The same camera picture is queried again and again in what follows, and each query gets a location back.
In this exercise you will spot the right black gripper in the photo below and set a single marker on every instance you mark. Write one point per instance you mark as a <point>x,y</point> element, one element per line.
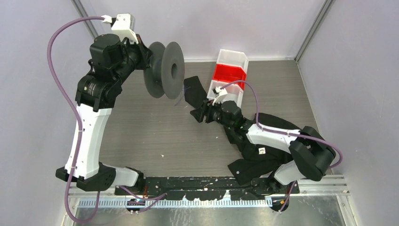
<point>199,113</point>

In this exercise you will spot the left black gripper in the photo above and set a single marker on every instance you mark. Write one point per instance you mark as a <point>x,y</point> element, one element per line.
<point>144,52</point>

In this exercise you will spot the dark grey cable spool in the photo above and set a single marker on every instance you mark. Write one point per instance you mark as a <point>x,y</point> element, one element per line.
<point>165,76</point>

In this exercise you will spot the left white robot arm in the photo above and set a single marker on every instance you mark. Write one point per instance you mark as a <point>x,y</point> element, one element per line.
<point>112,61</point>

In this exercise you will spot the clear near bin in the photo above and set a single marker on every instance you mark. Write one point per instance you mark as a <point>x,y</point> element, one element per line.
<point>235,92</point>

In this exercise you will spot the clear bin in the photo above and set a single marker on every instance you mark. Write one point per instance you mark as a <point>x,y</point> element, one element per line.
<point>233,58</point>
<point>235,92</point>

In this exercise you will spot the red middle bin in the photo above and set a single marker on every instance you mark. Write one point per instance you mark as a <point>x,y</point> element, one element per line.
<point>228,73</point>

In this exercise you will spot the clear far bin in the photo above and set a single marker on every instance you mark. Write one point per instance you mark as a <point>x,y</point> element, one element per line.
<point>233,58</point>

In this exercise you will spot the black shirt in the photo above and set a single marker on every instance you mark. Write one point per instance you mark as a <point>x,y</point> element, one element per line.
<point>258,156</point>

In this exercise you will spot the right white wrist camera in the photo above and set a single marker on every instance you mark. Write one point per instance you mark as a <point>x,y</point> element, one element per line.
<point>220,94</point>

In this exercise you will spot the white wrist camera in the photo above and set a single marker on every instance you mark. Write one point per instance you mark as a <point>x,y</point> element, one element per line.
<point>220,94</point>
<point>122,25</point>

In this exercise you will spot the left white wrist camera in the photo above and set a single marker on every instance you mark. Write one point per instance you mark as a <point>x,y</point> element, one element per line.
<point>122,25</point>

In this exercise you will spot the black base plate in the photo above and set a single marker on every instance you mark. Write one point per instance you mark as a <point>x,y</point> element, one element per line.
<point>208,188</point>

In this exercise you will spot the slotted cable duct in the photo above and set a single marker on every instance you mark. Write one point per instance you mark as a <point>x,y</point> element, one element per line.
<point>196,203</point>

